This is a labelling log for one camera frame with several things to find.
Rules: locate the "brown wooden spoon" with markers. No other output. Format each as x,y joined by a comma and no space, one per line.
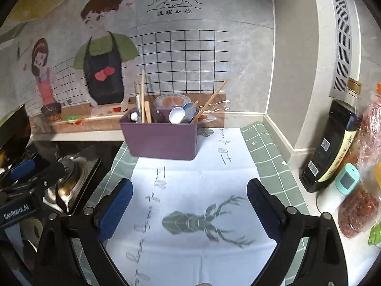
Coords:
147,112

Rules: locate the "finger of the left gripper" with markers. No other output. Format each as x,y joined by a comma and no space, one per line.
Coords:
49,176
22,169

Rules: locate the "black gas stove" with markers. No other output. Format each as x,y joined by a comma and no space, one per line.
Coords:
85,165

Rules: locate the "dark soy sauce bottle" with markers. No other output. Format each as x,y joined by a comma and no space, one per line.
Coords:
342,125

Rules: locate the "green white checked table mat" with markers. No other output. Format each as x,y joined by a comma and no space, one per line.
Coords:
190,222

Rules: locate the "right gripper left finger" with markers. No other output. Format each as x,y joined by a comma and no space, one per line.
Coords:
56,262

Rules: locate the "purple plastic utensil holder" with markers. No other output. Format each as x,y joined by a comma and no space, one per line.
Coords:
160,140

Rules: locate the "small white head metal spoon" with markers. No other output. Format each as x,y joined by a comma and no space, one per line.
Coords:
134,116

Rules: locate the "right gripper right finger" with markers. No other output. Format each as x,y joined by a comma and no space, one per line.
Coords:
323,262

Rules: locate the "light blue plastic spoon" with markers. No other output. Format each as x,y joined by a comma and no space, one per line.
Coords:
190,111

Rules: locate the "white salt shaker teal lid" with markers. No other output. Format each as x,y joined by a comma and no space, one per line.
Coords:
342,185

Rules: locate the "black pan yellow handle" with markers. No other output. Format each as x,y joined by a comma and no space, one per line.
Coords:
15,135

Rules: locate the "white plastic spoon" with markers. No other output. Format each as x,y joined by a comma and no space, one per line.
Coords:
176,115

